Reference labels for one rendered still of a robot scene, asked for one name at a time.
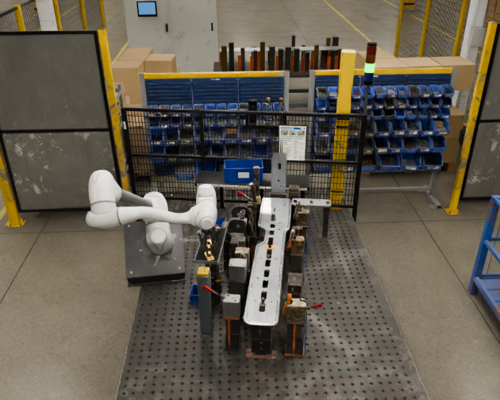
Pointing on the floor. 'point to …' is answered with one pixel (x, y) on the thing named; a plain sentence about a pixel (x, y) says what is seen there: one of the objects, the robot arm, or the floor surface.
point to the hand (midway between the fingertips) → (209, 250)
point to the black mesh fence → (240, 150)
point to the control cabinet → (175, 30)
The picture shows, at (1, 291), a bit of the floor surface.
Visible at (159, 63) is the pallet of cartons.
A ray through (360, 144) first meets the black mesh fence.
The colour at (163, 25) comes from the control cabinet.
